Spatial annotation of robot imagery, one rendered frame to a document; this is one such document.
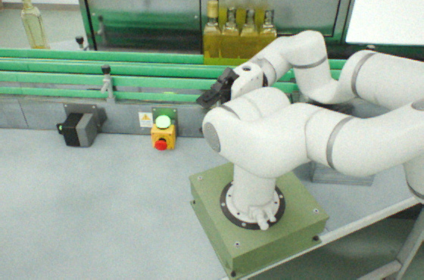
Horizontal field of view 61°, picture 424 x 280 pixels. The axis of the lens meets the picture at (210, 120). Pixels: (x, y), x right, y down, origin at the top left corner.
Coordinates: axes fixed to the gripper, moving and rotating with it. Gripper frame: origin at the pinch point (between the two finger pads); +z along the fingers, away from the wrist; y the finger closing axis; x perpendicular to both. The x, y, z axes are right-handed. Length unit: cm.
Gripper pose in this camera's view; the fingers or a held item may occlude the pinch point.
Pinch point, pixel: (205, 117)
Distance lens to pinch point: 71.6
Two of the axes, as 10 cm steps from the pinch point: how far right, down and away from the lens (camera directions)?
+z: -6.9, 5.7, -4.4
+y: 0.3, 6.3, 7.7
